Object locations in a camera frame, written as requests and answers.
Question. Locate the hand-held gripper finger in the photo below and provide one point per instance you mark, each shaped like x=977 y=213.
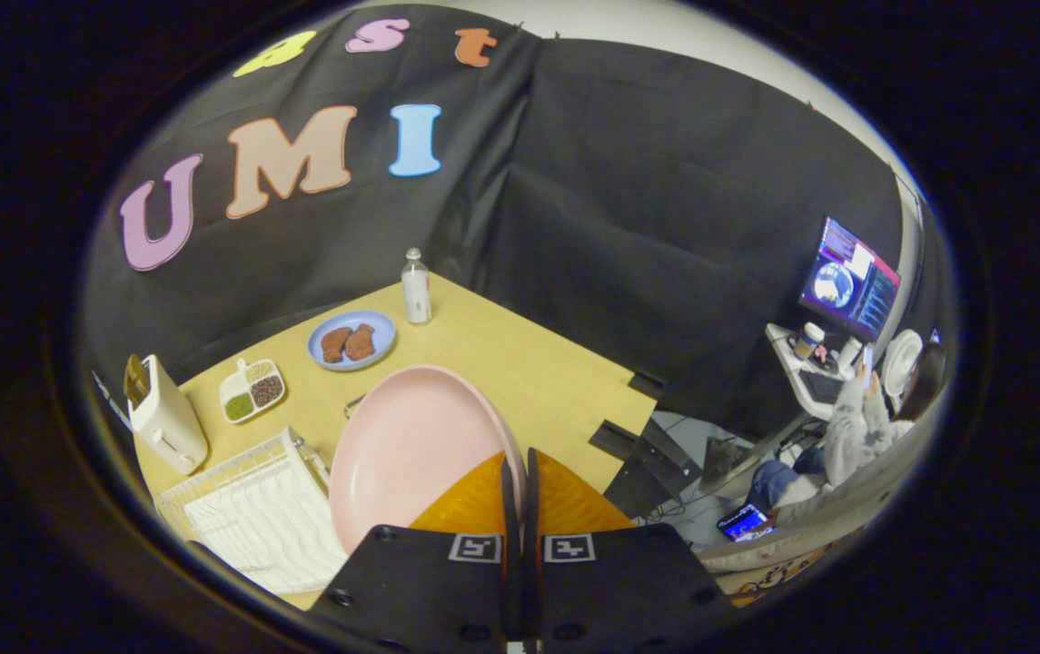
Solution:
x=510 y=581
x=531 y=581

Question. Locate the pink plate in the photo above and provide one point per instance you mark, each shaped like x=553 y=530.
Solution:
x=411 y=445

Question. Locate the white dish rack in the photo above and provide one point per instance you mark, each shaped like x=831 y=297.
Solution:
x=256 y=522

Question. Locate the blue plate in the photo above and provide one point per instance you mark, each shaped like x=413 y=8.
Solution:
x=374 y=343

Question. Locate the glowing tablet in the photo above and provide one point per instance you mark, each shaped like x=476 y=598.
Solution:
x=743 y=522

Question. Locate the small metal object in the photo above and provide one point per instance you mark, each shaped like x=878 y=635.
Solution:
x=352 y=404

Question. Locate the brown food piece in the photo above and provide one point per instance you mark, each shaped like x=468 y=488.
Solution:
x=361 y=342
x=335 y=345

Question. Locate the clear plastic bottle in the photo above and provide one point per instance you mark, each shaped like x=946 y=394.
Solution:
x=416 y=295

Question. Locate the white divided snack tray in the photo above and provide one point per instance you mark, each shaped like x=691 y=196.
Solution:
x=252 y=391

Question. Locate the grey sofa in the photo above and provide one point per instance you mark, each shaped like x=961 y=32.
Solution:
x=846 y=513

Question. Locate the white computer desk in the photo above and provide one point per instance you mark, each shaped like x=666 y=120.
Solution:
x=785 y=357

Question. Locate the black keyboard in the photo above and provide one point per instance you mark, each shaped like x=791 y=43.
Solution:
x=819 y=386

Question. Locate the paper coffee cup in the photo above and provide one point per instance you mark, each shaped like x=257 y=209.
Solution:
x=807 y=342

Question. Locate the white toaster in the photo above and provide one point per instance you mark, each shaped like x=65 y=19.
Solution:
x=167 y=422

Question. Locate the black backdrop cloth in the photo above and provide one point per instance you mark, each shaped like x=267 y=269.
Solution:
x=628 y=209

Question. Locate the computer monitor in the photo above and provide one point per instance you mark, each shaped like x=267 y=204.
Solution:
x=851 y=277

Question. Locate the black table leg frame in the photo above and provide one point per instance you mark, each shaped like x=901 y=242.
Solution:
x=642 y=463

